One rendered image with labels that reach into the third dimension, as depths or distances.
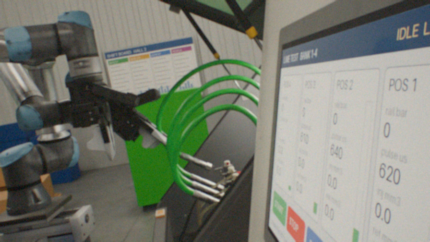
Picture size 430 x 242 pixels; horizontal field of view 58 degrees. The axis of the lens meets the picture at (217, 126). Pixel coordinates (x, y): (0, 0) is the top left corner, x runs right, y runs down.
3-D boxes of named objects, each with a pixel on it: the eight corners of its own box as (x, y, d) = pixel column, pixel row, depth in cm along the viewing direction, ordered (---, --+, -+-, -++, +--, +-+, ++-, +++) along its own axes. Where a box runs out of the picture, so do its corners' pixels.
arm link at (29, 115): (-31, 22, 126) (24, 112, 103) (5, 20, 134) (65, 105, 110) (-28, 52, 133) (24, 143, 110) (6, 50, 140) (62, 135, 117)
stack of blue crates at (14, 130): (4, 194, 687) (-14, 127, 671) (18, 186, 735) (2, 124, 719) (72, 182, 682) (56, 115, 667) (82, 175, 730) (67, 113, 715)
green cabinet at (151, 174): (212, 178, 537) (195, 87, 521) (220, 196, 452) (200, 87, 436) (144, 192, 528) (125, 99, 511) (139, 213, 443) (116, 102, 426)
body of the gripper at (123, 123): (136, 143, 114) (106, 119, 116) (153, 120, 114) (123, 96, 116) (126, 142, 106) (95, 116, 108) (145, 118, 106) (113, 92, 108)
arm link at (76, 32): (52, 18, 93) (88, 15, 97) (62, 64, 95) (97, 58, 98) (53, 11, 86) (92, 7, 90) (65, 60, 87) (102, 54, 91)
